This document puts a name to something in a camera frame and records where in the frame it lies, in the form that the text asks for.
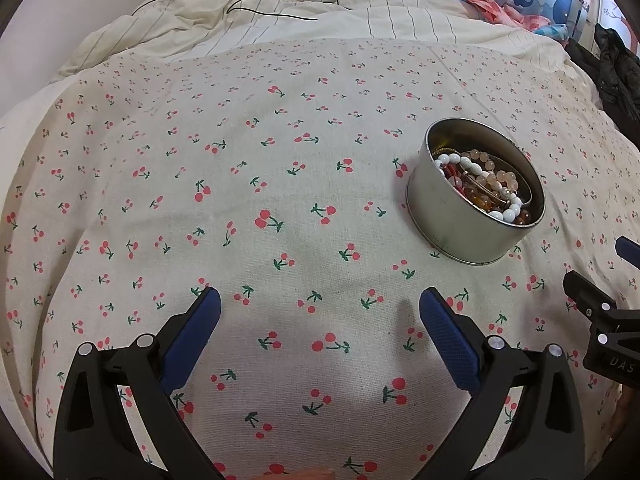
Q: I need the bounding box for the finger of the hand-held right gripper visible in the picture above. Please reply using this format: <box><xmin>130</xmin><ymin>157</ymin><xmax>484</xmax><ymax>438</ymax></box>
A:
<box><xmin>562</xmin><ymin>270</ymin><xmax>640</xmax><ymax>341</ymax></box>
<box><xmin>615</xmin><ymin>236</ymin><xmax>640</xmax><ymax>261</ymax></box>

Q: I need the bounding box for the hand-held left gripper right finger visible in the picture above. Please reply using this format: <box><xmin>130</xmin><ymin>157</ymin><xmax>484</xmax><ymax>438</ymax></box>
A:
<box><xmin>419</xmin><ymin>286</ymin><xmax>586</xmax><ymax>480</ymax></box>

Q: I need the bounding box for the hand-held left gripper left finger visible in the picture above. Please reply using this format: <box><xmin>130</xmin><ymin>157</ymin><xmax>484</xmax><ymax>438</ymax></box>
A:
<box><xmin>52</xmin><ymin>286</ymin><xmax>226</xmax><ymax>480</ymax></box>

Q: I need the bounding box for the round metal tin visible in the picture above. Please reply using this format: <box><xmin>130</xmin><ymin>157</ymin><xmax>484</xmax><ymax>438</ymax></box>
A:
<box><xmin>405</xmin><ymin>117</ymin><xmax>547</xmax><ymax>266</ymax></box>

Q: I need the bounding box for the white bead bracelet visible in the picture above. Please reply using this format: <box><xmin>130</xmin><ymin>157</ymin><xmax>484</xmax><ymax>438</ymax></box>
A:
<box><xmin>433</xmin><ymin>152</ymin><xmax>524</xmax><ymax>224</ymax></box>

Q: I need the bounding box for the pale pink bead bracelet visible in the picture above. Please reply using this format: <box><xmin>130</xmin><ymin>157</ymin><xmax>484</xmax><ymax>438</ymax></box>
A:
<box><xmin>462</xmin><ymin>147</ymin><xmax>525</xmax><ymax>197</ymax></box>

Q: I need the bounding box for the red cord necklace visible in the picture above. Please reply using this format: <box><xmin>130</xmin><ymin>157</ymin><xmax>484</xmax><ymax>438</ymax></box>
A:
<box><xmin>442</xmin><ymin>160</ymin><xmax>468</xmax><ymax>191</ymax></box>

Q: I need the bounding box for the black jacket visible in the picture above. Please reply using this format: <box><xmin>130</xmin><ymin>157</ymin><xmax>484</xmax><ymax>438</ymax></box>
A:
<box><xmin>565</xmin><ymin>25</ymin><xmax>640</xmax><ymax>146</ymax></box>

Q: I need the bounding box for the cherry print bedsheet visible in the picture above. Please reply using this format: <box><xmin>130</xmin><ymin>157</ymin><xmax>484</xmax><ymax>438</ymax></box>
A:
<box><xmin>0</xmin><ymin>37</ymin><xmax>640</xmax><ymax>480</ymax></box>

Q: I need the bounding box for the light blue cloth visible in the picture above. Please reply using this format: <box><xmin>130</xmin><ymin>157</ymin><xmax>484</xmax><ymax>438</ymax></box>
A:
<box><xmin>532</xmin><ymin>22</ymin><xmax>571</xmax><ymax>41</ymax></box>

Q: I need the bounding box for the blue whale print curtain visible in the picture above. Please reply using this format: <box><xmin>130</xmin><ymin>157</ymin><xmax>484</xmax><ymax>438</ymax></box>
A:
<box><xmin>227</xmin><ymin>0</ymin><xmax>596</xmax><ymax>41</ymax></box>

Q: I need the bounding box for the white mattress sheet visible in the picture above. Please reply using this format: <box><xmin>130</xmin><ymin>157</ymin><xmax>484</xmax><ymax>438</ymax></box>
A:
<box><xmin>0</xmin><ymin>80</ymin><xmax>66</xmax><ymax>131</ymax></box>

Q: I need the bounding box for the pink cloth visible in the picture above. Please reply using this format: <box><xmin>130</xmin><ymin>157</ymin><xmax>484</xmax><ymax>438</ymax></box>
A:
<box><xmin>460</xmin><ymin>0</ymin><xmax>551</xmax><ymax>31</ymax></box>

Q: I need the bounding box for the cream striped duvet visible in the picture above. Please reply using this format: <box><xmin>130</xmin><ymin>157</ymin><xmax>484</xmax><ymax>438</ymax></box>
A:
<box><xmin>50</xmin><ymin>0</ymin><xmax>601</xmax><ymax>111</ymax></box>

